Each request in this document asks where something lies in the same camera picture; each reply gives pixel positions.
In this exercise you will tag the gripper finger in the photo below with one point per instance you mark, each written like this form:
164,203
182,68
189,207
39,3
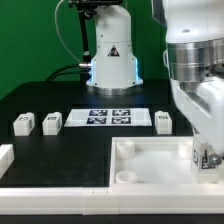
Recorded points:
210,161

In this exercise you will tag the white square table top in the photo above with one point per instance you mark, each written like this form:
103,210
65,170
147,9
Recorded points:
152,160

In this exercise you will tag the black camera stand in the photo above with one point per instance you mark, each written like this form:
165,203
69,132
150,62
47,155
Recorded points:
87,10

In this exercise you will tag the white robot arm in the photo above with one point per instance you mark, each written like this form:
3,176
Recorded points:
194,57

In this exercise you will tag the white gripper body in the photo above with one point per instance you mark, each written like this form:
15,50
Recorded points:
204,108

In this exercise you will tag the white U-shaped fence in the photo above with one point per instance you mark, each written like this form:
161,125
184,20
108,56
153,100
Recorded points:
200,198

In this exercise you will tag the white sheet with markers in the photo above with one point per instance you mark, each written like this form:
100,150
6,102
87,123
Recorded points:
109,117

